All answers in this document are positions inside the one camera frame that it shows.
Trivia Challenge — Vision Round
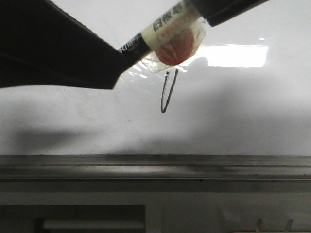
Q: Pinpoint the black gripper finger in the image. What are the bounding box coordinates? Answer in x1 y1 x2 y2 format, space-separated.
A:
192 0 267 27
0 0 125 89

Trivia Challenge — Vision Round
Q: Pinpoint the red magnet taped to marker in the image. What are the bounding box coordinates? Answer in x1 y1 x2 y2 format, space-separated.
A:
142 18 207 73

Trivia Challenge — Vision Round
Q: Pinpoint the black and white marker pen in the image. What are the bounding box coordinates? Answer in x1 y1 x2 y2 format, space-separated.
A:
118 0 200 68

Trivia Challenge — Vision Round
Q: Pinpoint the white whiteboard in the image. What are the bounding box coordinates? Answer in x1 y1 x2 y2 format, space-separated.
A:
0 0 311 155

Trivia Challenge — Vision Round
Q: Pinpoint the grey aluminium whiteboard frame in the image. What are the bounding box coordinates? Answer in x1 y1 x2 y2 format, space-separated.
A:
0 155 311 180

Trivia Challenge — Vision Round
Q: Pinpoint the grey table frame below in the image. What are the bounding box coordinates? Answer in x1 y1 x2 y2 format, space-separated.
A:
0 180 311 233

